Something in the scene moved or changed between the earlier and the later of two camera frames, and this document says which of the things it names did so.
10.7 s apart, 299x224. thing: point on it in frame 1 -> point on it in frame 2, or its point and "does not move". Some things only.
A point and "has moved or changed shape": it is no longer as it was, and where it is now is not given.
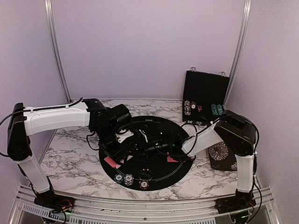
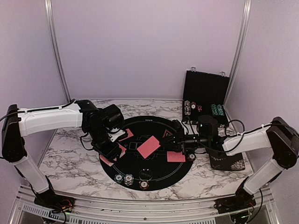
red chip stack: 144,185 does not move
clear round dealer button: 145,174 does not move
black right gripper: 141,151 -> 179,144
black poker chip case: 203,96 does not move
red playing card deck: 110,161 has moved or changed shape
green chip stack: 118,178 does not move
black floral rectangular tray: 222,158 does not move
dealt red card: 171,159 has moved or changed shape
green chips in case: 217,109 does not move
